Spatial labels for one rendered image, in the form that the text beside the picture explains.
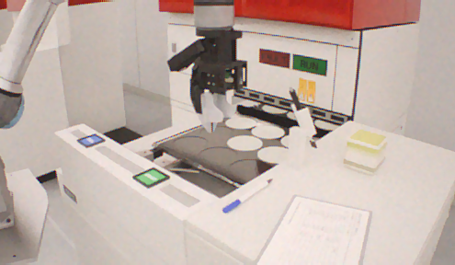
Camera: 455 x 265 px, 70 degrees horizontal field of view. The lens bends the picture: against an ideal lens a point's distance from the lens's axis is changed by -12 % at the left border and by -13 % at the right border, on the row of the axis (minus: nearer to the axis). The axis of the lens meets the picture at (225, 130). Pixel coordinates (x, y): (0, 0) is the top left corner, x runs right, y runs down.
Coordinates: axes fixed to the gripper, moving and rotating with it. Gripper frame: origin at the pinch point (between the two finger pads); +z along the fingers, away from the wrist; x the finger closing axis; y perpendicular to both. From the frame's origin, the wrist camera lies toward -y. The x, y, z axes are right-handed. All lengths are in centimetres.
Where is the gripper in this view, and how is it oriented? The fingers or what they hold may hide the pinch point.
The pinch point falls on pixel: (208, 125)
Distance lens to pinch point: 75.6
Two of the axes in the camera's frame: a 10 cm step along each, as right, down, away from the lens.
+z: 0.1, 9.3, 3.8
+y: 7.8, 2.3, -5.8
